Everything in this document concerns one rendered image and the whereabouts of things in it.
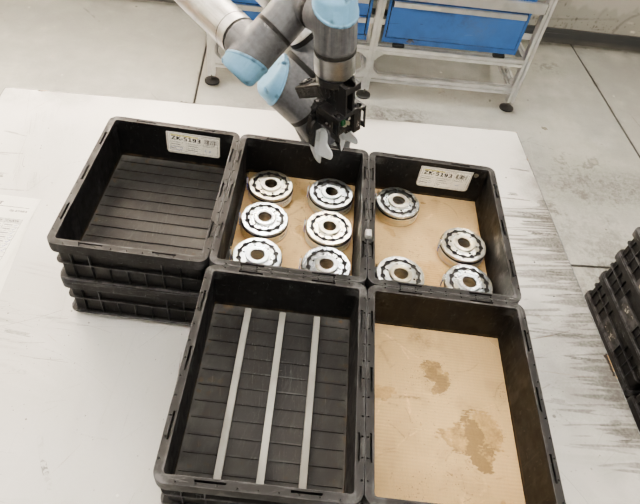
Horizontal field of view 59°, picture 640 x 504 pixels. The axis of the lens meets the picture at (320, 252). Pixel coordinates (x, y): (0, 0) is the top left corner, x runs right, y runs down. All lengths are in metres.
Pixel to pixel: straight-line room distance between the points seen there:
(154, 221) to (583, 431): 1.01
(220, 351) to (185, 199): 0.41
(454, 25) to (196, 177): 2.04
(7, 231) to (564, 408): 1.31
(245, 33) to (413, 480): 0.81
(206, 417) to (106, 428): 0.23
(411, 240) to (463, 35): 2.01
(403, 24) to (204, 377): 2.38
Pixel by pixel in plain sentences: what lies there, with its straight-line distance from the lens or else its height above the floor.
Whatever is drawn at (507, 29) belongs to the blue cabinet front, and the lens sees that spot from 3.24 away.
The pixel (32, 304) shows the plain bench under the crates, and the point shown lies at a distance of 1.36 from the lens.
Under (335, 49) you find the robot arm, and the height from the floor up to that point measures 1.27.
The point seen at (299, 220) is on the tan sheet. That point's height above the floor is 0.83.
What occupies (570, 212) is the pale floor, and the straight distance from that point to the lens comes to 2.96.
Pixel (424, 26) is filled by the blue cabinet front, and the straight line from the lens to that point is 3.12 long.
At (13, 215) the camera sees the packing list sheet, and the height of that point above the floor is 0.70.
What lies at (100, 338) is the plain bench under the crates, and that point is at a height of 0.70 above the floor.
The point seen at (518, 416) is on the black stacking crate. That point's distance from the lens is 1.10.
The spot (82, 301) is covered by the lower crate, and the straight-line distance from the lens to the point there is 1.29.
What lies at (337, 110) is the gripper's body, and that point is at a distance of 1.09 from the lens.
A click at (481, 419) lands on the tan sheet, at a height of 0.83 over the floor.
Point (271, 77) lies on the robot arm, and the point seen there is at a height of 0.99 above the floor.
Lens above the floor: 1.75
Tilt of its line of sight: 48 degrees down
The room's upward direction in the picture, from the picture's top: 10 degrees clockwise
